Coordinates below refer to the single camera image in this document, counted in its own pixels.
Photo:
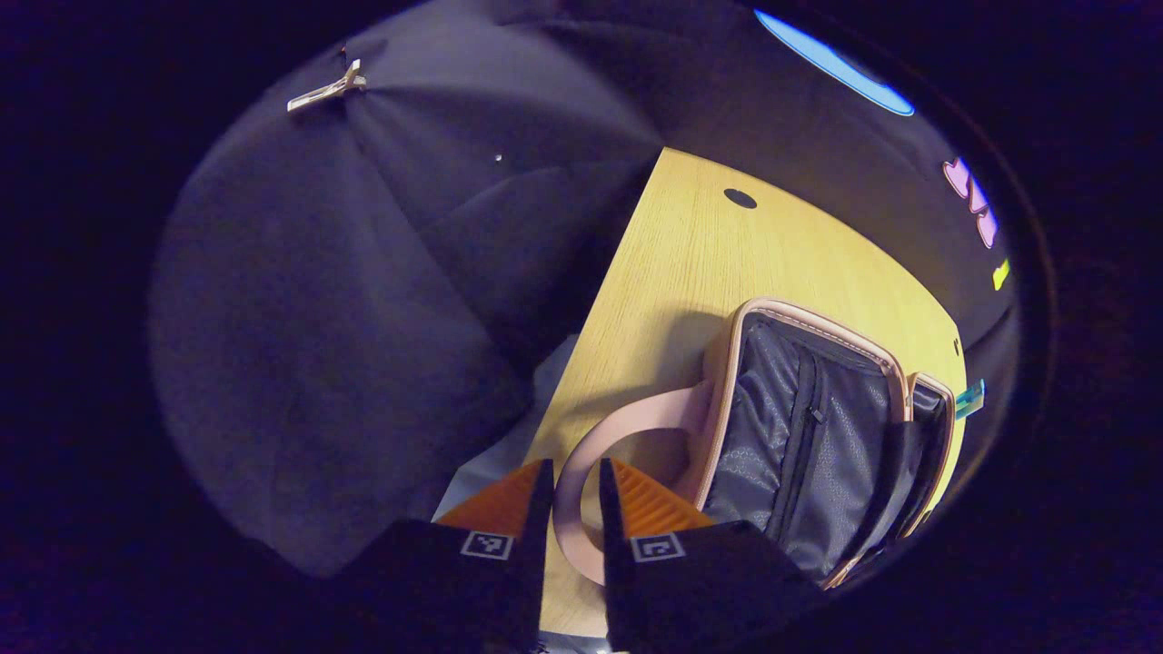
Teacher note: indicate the blue skincare tube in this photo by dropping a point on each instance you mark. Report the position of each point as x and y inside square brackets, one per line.
[969, 399]

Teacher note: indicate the pink suitcase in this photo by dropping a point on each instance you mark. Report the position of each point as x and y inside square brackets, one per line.
[772, 436]

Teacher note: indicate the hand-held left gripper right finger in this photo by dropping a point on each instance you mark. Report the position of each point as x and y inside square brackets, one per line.
[613, 545]

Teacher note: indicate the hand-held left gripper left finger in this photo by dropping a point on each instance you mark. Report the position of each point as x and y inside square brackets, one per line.
[531, 545]

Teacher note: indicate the black backdrop cloth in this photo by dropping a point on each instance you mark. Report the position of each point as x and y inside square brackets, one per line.
[318, 318]

